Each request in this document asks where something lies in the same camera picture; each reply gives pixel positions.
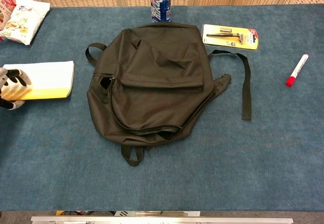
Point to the aluminium profile rail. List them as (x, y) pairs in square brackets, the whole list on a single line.
[(162, 220)]

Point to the grey metal plate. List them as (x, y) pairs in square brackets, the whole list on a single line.
[(157, 213)]

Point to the red snack bag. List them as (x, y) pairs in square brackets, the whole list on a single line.
[(5, 6)]

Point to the white yellow Lexicon book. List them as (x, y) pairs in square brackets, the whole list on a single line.
[(50, 78)]

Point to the white snack bag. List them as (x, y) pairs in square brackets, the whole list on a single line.
[(24, 21)]

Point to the blue felt table cover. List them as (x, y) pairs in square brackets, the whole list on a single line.
[(162, 186)]

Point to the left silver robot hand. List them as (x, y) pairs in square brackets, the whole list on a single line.
[(12, 88)]

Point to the yellow packaged tool set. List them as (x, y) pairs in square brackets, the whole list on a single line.
[(229, 42)]

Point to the black fabric backpack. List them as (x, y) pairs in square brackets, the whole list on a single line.
[(157, 102)]

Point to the white marker with red cap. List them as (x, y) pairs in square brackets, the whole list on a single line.
[(297, 69)]

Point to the blue drink bottle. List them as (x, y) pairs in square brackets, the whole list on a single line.
[(160, 6)]

